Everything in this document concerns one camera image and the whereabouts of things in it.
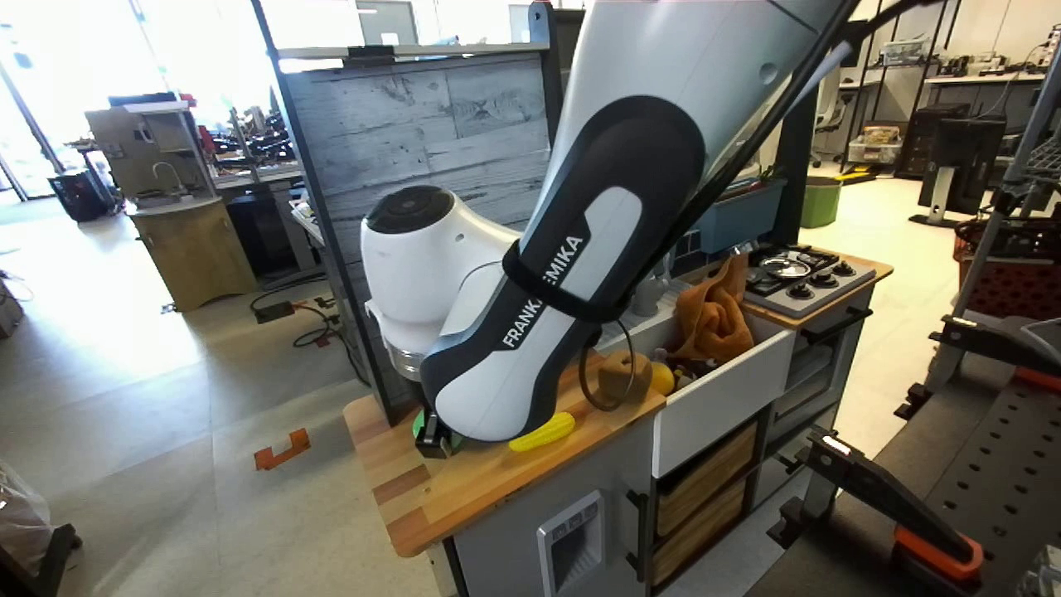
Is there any yellow banana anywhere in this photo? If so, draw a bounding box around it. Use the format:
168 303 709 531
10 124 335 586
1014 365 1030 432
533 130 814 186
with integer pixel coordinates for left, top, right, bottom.
503 409 581 457

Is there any white toy sink basin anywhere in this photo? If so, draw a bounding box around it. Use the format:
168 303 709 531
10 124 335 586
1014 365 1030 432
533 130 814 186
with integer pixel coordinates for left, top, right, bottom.
649 326 801 481

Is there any beige toy kitchen unit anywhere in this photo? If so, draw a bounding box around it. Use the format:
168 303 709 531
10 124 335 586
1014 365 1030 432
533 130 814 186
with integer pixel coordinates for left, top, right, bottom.
84 97 260 315

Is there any black orange bar clamp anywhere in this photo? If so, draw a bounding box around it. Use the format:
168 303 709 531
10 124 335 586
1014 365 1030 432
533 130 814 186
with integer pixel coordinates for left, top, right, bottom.
801 428 990 591

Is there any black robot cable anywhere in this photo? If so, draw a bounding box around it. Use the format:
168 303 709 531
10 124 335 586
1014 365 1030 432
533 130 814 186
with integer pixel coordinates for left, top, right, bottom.
574 0 932 413

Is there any grey wood plank panel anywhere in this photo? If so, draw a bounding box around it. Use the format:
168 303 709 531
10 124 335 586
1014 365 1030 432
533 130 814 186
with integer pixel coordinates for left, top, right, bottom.
276 46 559 326

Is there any orange cloth towel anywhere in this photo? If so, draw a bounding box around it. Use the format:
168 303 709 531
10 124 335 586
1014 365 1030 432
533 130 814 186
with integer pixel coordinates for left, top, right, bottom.
665 253 764 375

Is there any toy kitchen cabinet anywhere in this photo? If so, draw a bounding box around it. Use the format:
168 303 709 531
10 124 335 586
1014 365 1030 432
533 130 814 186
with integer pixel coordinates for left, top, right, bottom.
435 280 882 597

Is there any orange floor bracket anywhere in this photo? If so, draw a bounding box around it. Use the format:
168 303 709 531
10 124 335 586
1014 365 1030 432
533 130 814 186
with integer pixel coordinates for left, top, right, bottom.
252 426 316 475

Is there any black perforated table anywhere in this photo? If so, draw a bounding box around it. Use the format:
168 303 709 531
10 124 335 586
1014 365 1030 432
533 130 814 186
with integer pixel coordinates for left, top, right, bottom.
751 375 1061 597

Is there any brown kiwi plush toy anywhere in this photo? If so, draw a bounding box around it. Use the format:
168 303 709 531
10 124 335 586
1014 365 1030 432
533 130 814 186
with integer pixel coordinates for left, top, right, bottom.
593 347 658 412

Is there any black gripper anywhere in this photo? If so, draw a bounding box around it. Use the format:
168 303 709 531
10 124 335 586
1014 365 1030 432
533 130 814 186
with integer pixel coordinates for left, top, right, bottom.
415 412 475 462

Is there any black metal frame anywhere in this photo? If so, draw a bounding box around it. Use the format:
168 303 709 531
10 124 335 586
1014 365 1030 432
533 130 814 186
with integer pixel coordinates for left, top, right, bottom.
245 0 825 428

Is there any yellow toy fruit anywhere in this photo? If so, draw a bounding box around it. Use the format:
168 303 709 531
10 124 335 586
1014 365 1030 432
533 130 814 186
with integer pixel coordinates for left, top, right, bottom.
646 357 681 402

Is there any green bin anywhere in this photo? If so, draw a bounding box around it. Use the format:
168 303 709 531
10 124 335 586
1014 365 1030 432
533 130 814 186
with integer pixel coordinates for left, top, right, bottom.
801 175 846 233

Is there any grey toy stove top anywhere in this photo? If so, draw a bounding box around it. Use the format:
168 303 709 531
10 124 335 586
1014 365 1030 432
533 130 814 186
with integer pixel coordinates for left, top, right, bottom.
743 241 879 326

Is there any wooden counter top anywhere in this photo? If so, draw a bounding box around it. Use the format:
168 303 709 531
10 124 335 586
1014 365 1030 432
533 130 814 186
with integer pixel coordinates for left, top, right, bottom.
341 363 670 559

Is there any wooden stove counter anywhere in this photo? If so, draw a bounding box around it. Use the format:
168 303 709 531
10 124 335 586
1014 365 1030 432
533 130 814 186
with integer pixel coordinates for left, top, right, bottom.
740 245 895 333

